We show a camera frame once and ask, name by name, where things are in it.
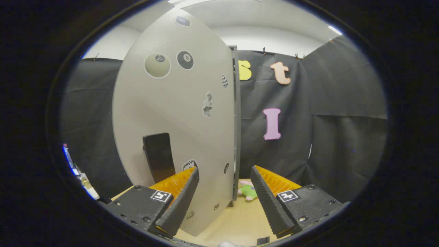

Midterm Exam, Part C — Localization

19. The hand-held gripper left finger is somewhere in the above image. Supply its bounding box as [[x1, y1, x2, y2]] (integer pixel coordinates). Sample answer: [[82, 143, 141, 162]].
[[99, 166, 200, 239]]

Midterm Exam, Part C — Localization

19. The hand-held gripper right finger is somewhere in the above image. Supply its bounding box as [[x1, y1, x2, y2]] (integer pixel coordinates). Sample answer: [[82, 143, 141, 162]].
[[250, 165, 351, 239]]

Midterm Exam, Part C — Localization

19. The black door handle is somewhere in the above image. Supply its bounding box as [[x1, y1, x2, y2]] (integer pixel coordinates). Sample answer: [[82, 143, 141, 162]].
[[143, 132, 176, 184]]

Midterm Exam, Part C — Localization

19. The grey shoe cabinet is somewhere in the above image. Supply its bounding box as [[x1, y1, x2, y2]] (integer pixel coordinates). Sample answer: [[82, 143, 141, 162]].
[[228, 45, 241, 207]]

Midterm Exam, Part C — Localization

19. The grey shoe cabinet door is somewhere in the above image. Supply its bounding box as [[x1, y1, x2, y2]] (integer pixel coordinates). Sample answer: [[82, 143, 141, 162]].
[[112, 8, 238, 237]]

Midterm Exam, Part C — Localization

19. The pink and green plush toy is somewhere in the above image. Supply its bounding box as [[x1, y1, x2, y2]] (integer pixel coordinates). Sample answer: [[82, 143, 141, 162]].
[[237, 180, 259, 202]]

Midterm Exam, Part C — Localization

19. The blue and white object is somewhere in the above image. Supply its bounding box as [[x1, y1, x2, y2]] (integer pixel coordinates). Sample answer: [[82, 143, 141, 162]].
[[62, 143, 101, 201]]

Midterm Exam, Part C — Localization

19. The black backdrop cloth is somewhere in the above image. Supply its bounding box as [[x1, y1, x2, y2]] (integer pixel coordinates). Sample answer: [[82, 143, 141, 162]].
[[60, 34, 389, 206]]

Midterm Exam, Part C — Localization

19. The long ceiling light panel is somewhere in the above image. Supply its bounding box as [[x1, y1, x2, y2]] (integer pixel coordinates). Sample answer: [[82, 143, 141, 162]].
[[168, 0, 215, 8]]

